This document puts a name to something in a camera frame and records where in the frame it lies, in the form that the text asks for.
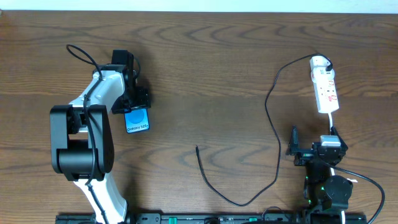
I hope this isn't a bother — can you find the black charger cable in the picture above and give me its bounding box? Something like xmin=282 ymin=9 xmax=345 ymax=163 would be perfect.
xmin=195 ymin=52 xmax=334 ymax=207

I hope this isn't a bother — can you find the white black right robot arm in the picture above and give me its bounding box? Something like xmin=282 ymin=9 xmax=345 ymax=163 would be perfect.
xmin=287 ymin=126 xmax=353 ymax=213

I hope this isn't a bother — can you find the small white paper scrap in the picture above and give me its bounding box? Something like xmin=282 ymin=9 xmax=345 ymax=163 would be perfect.
xmin=347 ymin=178 xmax=358 ymax=183

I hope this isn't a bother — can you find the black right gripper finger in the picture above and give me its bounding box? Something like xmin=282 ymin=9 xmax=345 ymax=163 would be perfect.
xmin=331 ymin=126 xmax=348 ymax=149
xmin=286 ymin=125 xmax=300 ymax=156

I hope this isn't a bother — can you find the white power strip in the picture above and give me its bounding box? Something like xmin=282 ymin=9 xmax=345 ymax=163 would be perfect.
xmin=310 ymin=55 xmax=339 ymax=114

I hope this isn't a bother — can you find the blue Galaxy smartphone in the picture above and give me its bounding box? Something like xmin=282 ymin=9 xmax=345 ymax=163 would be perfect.
xmin=124 ymin=109 xmax=150 ymax=134

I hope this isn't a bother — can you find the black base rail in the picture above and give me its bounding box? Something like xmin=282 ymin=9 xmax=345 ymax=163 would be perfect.
xmin=55 ymin=212 xmax=368 ymax=224

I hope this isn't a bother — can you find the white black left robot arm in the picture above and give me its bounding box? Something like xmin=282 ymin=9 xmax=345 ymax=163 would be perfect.
xmin=50 ymin=50 xmax=150 ymax=223

